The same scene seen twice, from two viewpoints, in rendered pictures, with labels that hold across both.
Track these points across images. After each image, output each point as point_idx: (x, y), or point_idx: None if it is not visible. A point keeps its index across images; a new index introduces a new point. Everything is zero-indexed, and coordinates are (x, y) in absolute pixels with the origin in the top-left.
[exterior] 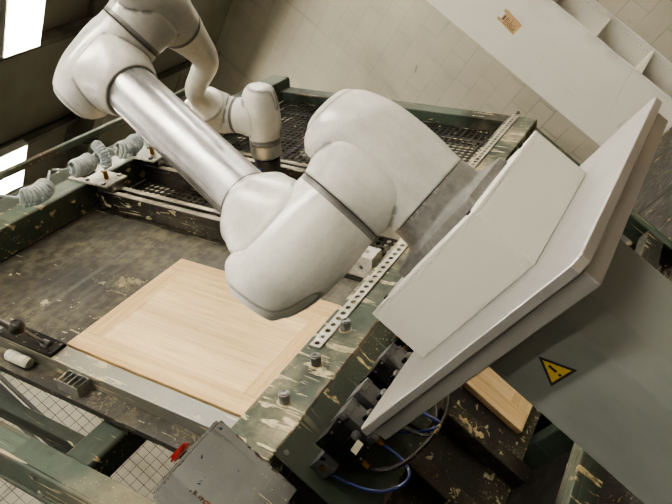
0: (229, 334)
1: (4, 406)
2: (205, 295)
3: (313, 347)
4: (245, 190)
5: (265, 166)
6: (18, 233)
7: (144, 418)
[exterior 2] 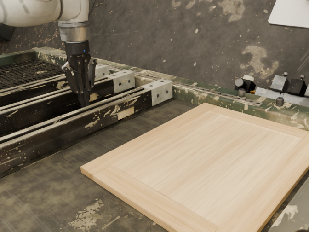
0: (227, 143)
1: None
2: (162, 153)
3: (260, 105)
4: None
5: (87, 46)
6: None
7: None
